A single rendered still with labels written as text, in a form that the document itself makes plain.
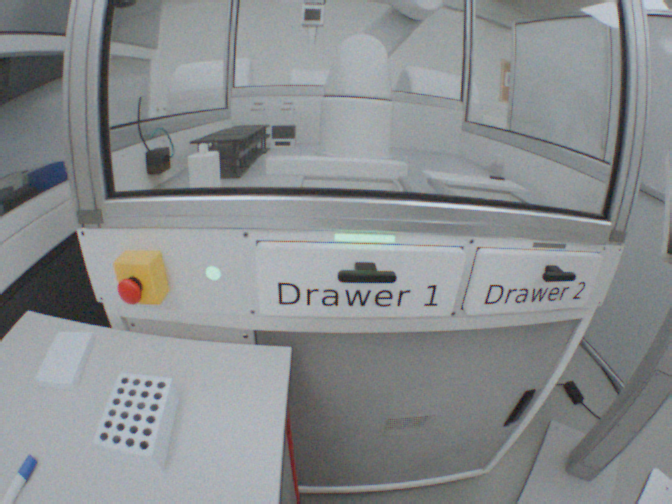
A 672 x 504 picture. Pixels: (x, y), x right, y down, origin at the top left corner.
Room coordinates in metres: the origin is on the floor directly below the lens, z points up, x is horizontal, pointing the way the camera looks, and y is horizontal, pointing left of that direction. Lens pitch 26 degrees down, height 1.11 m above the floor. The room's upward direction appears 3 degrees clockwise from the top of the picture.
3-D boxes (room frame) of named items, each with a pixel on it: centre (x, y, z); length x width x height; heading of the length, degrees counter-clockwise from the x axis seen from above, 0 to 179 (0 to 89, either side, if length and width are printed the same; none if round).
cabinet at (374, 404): (0.88, -0.06, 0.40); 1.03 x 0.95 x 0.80; 93
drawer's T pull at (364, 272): (0.37, -0.04, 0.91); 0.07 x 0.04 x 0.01; 93
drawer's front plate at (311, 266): (0.39, -0.04, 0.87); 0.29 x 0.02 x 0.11; 93
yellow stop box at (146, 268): (0.36, 0.29, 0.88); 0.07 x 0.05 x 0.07; 93
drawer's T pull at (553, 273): (0.39, -0.35, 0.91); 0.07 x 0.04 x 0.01; 93
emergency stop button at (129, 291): (0.33, 0.29, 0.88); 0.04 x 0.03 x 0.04; 93
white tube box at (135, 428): (0.18, 0.23, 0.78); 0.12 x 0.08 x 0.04; 9
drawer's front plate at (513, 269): (0.41, -0.35, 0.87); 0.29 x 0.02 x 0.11; 93
